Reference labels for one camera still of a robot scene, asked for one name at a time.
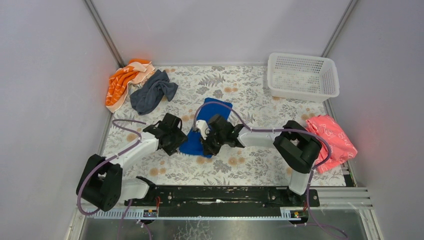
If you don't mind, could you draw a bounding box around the blue towel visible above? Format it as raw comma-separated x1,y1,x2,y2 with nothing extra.
179,97,233,159

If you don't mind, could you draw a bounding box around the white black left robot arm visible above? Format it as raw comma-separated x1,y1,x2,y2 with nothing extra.
76,113,188,216

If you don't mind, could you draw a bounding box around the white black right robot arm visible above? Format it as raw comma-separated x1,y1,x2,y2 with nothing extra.
194,114,323,196

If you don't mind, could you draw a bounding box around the dark grey towel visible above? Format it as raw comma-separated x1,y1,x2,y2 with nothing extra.
130,70,179,115

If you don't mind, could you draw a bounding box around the floral tablecloth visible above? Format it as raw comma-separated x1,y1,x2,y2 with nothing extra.
102,66,325,186

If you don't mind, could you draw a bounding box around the orange white towel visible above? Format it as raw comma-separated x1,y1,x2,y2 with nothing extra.
105,58,156,113

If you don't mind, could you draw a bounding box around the white plastic basket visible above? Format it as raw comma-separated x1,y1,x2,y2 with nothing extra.
266,52,340,103

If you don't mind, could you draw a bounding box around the pink patterned towel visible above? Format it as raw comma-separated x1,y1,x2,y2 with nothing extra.
306,115,358,174

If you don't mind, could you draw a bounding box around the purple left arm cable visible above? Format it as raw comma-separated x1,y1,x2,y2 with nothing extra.
76,119,155,240

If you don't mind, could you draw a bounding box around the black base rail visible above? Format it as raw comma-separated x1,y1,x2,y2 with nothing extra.
131,185,320,218

